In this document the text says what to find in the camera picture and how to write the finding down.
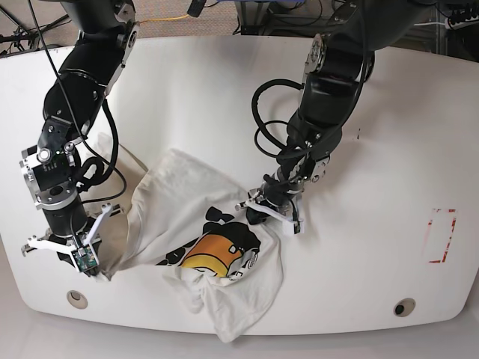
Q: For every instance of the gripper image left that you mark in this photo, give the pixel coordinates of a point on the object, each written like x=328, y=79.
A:
x=73, y=219

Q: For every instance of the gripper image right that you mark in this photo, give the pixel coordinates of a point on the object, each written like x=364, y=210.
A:
x=274, y=193

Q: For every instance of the white T-shirt with LeRobot print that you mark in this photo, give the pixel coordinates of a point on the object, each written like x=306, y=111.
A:
x=179, y=216

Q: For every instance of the red tape rectangle marker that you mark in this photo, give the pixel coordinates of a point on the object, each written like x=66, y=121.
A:
x=440, y=230

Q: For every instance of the white power strip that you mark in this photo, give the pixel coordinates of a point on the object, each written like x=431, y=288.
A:
x=462, y=15

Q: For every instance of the left table cable grommet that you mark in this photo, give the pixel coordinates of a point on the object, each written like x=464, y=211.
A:
x=77, y=300

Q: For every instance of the table cable grommet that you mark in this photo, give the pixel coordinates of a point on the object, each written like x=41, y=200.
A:
x=77, y=300
x=404, y=307

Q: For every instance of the right table cable grommet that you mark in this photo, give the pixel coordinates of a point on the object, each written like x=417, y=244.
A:
x=404, y=307

